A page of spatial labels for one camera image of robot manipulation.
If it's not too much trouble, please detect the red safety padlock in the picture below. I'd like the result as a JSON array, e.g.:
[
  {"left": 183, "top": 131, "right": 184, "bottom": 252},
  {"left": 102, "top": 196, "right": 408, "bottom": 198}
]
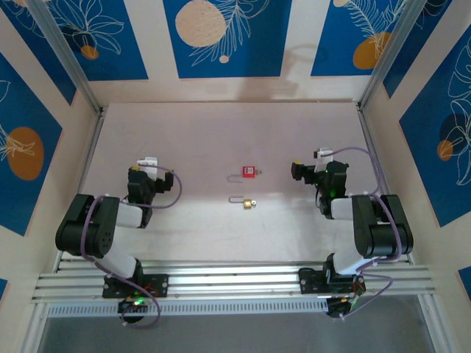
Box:
[{"left": 226, "top": 165, "right": 258, "bottom": 182}]

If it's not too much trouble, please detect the brass padlock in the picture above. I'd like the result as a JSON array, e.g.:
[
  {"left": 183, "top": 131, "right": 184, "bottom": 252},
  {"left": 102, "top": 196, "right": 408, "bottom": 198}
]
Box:
[{"left": 227, "top": 196, "right": 255, "bottom": 212}]

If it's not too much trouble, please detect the black base controller board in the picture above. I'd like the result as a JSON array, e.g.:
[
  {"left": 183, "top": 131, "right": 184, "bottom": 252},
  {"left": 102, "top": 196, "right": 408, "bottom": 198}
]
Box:
[
  {"left": 325, "top": 296, "right": 365, "bottom": 320},
  {"left": 116, "top": 296, "right": 149, "bottom": 314}
]

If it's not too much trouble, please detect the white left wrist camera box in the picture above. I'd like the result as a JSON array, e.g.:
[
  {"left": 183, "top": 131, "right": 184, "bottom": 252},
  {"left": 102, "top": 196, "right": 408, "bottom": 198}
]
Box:
[{"left": 135, "top": 156, "right": 160, "bottom": 177}]

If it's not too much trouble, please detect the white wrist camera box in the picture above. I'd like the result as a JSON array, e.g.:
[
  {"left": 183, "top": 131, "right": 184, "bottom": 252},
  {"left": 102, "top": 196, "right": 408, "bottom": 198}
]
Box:
[
  {"left": 313, "top": 147, "right": 335, "bottom": 165},
  {"left": 135, "top": 156, "right": 160, "bottom": 177}
]

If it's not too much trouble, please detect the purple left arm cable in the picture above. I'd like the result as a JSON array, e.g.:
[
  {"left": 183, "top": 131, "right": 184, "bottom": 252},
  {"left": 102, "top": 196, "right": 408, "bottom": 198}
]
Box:
[{"left": 79, "top": 165, "right": 183, "bottom": 329}]

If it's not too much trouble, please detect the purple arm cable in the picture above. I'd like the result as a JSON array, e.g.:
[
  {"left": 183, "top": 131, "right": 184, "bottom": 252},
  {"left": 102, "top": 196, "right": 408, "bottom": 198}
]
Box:
[
  {"left": 79, "top": 165, "right": 183, "bottom": 329},
  {"left": 330, "top": 146, "right": 402, "bottom": 321}
]

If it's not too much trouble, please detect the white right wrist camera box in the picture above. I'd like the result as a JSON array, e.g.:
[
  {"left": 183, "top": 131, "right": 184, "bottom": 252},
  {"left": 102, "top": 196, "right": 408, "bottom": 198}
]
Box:
[{"left": 313, "top": 147, "right": 335, "bottom": 165}]

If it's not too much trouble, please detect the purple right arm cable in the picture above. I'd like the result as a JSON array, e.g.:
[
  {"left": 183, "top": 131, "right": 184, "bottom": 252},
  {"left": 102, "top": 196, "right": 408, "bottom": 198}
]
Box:
[{"left": 330, "top": 146, "right": 402, "bottom": 321}]

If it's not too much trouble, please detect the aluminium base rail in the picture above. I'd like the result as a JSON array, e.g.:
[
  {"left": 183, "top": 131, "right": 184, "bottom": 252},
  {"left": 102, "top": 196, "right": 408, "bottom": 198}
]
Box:
[{"left": 32, "top": 259, "right": 435, "bottom": 306}]

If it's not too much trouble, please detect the aluminium frame post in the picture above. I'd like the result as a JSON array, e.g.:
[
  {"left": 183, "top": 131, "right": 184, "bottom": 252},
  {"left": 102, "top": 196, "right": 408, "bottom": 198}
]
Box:
[
  {"left": 358, "top": 0, "right": 424, "bottom": 111},
  {"left": 25, "top": 0, "right": 106, "bottom": 115}
]

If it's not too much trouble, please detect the white slotted cable duct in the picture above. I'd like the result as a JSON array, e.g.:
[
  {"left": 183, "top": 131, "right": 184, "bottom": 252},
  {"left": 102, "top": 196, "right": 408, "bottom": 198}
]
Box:
[{"left": 46, "top": 298, "right": 329, "bottom": 319}]

